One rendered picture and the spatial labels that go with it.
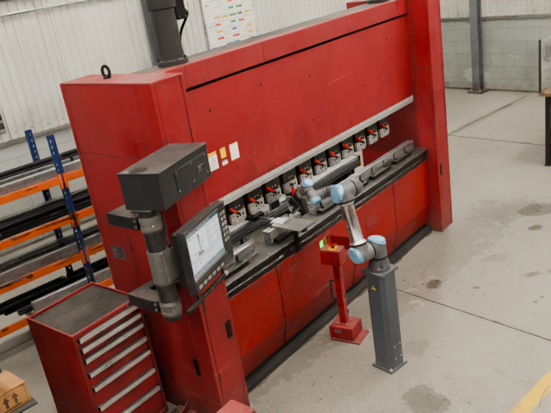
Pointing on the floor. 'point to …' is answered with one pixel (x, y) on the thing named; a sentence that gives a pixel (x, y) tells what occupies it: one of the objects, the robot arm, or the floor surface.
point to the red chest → (97, 353)
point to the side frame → (423, 108)
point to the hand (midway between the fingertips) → (293, 214)
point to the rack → (50, 227)
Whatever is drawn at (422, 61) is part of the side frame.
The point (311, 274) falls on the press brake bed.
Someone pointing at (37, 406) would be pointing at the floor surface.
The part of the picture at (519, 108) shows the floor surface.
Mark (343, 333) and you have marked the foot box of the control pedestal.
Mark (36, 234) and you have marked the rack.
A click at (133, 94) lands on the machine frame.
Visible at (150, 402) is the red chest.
